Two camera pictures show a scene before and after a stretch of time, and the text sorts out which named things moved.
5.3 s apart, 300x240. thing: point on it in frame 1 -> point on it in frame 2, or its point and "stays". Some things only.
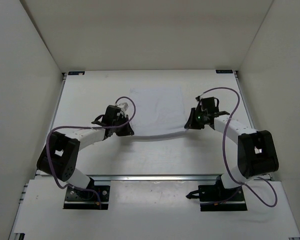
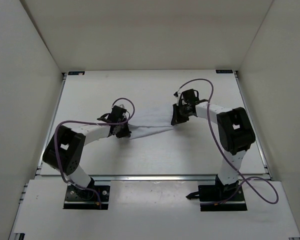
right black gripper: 191,122 -> 176,119
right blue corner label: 224,71 stays
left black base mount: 79,199 stays
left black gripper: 127,130 stays
